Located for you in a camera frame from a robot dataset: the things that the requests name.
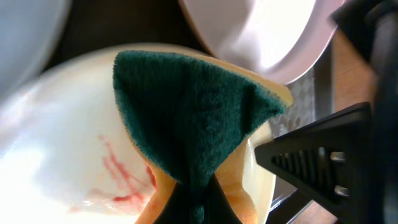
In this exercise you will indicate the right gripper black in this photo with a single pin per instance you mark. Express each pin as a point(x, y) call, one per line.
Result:
point(371, 27)

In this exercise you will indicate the pink plate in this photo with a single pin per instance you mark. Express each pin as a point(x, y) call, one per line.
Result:
point(280, 40)

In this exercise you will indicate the pale green plate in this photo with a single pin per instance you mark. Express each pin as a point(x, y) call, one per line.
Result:
point(30, 31)

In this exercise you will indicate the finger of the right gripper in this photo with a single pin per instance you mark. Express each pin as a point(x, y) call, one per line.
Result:
point(326, 160)

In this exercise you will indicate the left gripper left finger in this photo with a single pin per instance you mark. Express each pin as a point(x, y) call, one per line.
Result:
point(177, 208)

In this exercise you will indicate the green yellow sponge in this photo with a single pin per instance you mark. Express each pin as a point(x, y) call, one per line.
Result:
point(190, 116)

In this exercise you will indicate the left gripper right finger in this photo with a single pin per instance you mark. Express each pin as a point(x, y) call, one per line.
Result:
point(217, 207)

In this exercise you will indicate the white plate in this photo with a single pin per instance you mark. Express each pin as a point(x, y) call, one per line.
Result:
point(66, 156)

